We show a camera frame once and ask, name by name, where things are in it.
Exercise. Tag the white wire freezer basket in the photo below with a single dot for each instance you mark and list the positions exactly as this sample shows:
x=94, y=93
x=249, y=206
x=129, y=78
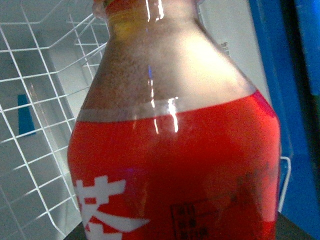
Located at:
x=50, y=51

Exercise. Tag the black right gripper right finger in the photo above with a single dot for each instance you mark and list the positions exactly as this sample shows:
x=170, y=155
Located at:
x=287, y=230

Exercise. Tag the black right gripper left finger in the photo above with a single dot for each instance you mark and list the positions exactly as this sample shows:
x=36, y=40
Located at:
x=78, y=233

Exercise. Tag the red tea drink bottle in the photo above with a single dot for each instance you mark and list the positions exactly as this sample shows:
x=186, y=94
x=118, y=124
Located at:
x=173, y=141

